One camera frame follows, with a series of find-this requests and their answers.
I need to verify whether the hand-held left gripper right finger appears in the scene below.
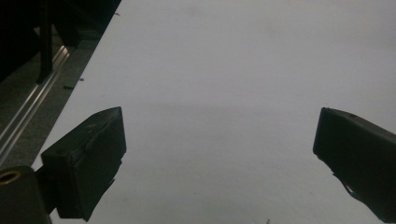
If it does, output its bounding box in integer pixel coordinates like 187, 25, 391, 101
312, 106, 396, 224

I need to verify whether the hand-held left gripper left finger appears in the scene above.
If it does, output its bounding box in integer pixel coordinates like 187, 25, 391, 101
40, 105, 127, 222

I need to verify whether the metal floor rail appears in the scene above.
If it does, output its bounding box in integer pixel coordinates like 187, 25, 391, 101
0, 45, 73, 166

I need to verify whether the dark stand leg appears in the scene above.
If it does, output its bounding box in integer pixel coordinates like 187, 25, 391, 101
35, 0, 54, 85

